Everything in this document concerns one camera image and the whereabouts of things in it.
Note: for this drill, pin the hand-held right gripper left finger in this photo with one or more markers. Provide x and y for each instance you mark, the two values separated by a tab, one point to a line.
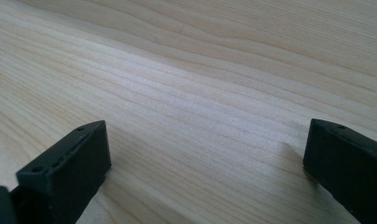
68	174

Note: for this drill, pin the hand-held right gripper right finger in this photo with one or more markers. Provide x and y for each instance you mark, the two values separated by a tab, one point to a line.
348	165

